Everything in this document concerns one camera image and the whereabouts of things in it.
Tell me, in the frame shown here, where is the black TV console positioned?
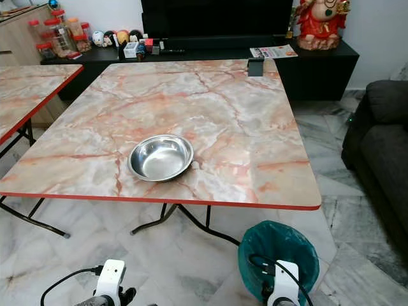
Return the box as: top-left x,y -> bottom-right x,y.
41,37 -> 360,101

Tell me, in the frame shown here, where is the short clear jar red lid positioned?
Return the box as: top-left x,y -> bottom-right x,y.
36,42 -> 56,61

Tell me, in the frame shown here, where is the teal bag waste bin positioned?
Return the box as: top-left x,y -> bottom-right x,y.
238,221 -> 320,306

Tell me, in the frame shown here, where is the red seated statue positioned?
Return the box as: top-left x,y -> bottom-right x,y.
295,0 -> 351,51

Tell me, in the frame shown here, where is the stainless steel bowl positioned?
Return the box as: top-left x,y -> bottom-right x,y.
127,135 -> 194,182

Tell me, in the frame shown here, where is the small black clamp block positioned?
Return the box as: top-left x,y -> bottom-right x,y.
247,59 -> 265,77

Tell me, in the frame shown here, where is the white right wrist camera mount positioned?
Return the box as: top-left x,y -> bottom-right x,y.
268,260 -> 302,306

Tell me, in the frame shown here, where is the black television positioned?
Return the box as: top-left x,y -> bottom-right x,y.
141,0 -> 294,40

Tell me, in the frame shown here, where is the small white box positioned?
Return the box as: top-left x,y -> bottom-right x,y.
124,42 -> 140,60

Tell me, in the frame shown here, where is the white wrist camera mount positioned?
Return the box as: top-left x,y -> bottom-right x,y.
268,260 -> 302,306
92,259 -> 127,306

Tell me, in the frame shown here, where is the jar with orange snacks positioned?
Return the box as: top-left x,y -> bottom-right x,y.
67,17 -> 84,39

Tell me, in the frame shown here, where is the jar with brown snacks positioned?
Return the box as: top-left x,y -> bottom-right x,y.
75,33 -> 92,52

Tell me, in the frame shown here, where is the printed magazine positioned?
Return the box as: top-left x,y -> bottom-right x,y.
250,45 -> 298,60

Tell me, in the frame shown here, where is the tall clear jar red lid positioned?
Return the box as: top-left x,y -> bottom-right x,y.
46,19 -> 73,55

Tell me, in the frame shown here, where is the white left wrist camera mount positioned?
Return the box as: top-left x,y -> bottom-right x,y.
92,259 -> 127,306

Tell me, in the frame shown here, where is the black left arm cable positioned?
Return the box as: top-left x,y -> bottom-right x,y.
40,266 -> 104,306

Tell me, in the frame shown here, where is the dark grey sofa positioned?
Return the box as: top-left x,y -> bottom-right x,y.
341,80 -> 408,259

